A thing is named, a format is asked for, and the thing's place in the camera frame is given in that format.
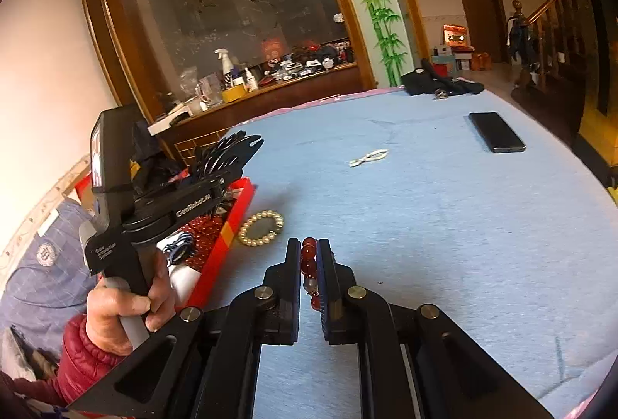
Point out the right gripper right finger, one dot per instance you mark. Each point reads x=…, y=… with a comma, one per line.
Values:
x=413, y=363

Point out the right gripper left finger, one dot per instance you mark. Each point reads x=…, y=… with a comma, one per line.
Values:
x=204, y=364

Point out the red polka dot scrunchie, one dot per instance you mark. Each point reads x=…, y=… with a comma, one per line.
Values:
x=204, y=232

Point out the person's left hand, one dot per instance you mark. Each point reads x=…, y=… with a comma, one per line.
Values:
x=105, y=305

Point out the wooden counter ledge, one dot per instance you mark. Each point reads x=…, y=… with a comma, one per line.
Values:
x=181, y=139

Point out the red white tray box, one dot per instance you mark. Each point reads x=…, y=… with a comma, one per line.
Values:
x=122, y=238

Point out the white spray bottle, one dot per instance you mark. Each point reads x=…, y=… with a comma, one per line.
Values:
x=227, y=67

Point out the black smartphone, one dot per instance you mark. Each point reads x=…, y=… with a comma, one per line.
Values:
x=496, y=133

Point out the keys on bed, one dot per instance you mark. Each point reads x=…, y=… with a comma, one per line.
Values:
x=440, y=94

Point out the black folded garment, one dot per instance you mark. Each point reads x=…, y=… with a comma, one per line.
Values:
x=424, y=80

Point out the wooden stair railing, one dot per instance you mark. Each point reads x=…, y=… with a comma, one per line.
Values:
x=543, y=42

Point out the brown wooden door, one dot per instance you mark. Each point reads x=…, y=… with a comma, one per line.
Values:
x=486, y=24

